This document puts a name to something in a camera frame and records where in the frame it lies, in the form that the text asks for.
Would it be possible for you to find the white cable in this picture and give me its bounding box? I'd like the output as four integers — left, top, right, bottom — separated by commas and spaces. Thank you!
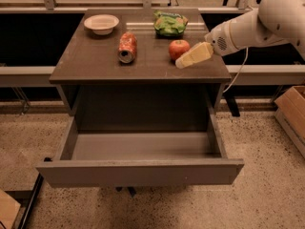
222, 46, 250, 94

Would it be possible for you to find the white bowl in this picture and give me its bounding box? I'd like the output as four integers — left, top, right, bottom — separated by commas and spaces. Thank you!
84, 14, 119, 35

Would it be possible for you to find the red apple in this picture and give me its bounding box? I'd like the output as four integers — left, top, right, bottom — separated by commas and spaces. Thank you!
169, 40, 191, 61

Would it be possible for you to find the black floor rail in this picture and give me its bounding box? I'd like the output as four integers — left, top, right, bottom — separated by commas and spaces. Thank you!
7, 174, 44, 229

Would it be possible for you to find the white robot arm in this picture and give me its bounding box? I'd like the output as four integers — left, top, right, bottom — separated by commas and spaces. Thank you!
175, 0, 305, 69

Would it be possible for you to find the orange soda can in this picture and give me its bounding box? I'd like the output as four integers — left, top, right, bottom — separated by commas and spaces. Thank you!
118, 32, 137, 63

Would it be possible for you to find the cardboard box bottom left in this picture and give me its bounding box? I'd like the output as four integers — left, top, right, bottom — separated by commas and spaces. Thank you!
0, 189, 21, 229

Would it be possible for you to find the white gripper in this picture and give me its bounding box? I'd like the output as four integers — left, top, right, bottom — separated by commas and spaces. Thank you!
175, 20, 239, 69

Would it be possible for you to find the cardboard box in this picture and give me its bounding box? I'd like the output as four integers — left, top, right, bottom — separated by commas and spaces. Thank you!
0, 189, 21, 229
274, 86, 305, 157

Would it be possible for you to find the open grey top drawer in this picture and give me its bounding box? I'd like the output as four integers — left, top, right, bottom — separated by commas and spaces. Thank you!
37, 115, 244, 187

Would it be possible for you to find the green chip bag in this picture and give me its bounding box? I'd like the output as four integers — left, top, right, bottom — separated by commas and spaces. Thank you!
153, 10, 189, 36

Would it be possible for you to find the grey drawer cabinet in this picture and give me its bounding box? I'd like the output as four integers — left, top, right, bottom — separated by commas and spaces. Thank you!
50, 10, 230, 133

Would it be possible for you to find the cardboard box right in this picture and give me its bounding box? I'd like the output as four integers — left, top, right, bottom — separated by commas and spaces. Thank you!
274, 86, 305, 157

